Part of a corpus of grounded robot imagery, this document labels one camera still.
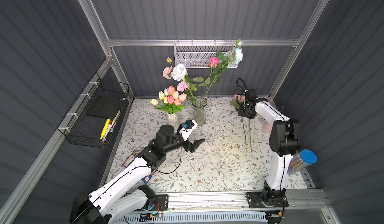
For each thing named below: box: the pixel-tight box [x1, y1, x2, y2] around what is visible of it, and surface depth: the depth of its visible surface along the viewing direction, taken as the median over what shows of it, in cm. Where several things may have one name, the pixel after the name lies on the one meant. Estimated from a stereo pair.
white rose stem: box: [165, 57, 188, 82], surface depth 70 cm
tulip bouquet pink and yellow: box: [150, 85, 187, 115], surface depth 80 cm
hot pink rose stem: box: [192, 57, 220, 96], surface depth 80 cm
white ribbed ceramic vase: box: [167, 112, 178, 135], surface depth 91 cm
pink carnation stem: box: [176, 81, 196, 105], surface depth 80 cm
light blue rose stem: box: [224, 38, 244, 66], surface depth 75 cm
